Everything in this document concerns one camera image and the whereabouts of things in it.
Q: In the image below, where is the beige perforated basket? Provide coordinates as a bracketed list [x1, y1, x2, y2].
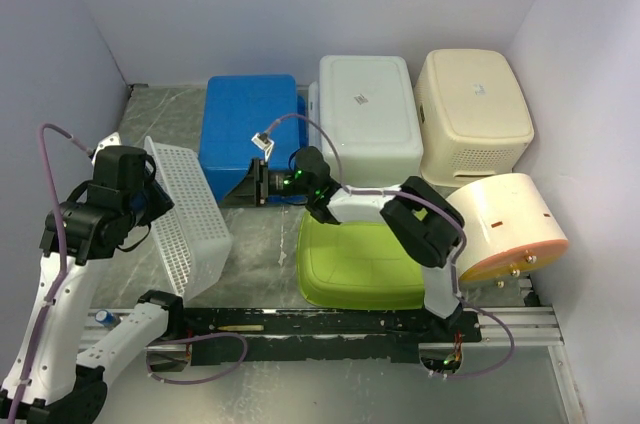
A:
[414, 49, 534, 188]

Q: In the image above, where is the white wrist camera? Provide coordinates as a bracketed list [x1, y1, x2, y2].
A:
[91, 132, 122, 162]
[251, 132, 275, 162]

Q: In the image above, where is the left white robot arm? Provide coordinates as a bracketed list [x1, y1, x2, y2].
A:
[1, 145, 187, 423]

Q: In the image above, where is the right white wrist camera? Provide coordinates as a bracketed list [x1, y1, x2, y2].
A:
[251, 132, 275, 162]

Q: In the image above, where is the white mesh basket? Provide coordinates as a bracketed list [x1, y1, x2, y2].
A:
[144, 136, 233, 302]

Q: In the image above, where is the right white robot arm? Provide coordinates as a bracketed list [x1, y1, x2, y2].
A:
[221, 146, 467, 342]

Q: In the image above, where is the purple cable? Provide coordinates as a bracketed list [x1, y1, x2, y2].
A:
[259, 112, 516, 380]
[7, 122, 250, 420]

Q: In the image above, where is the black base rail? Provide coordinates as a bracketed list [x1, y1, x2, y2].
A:
[156, 308, 481, 364]

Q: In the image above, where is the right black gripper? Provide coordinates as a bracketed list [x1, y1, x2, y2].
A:
[218, 157, 313, 208]

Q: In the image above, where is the blue plastic tub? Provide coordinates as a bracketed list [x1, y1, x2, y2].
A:
[198, 74, 304, 201]

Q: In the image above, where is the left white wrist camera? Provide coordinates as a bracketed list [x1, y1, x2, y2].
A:
[91, 132, 122, 162]

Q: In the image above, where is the white plastic tub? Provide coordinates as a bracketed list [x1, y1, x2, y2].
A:
[307, 55, 423, 187]

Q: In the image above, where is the beige round stool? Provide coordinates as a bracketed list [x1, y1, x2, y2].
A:
[447, 173, 569, 283]

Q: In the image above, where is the blue capacitor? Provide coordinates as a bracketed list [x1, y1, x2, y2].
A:
[95, 309, 116, 329]

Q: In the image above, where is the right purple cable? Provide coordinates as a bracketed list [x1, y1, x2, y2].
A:
[259, 112, 516, 380]

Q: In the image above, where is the green plastic tub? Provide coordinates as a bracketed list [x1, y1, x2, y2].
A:
[296, 212, 424, 310]

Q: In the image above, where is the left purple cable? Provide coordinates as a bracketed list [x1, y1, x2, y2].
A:
[7, 122, 250, 420]

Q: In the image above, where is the aluminium rail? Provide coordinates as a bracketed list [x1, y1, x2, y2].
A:
[464, 307, 564, 347]

